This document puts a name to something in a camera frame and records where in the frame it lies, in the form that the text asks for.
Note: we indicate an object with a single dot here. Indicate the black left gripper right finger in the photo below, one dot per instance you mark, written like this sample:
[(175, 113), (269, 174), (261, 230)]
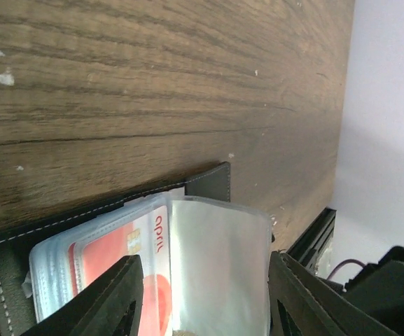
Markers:
[(302, 304)]

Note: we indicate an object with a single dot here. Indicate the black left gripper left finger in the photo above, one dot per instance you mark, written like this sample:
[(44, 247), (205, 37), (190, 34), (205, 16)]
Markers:
[(110, 305)]

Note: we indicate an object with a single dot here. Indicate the red white credit card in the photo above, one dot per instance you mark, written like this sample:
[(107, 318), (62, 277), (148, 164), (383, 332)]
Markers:
[(108, 238)]

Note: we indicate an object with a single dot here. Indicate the black leather card holder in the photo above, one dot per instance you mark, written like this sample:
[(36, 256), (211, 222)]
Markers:
[(35, 273)]

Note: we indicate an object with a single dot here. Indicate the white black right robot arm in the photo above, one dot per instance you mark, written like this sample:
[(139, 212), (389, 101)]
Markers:
[(378, 290)]

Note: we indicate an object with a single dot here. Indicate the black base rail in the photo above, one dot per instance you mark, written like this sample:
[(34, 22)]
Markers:
[(310, 245)]

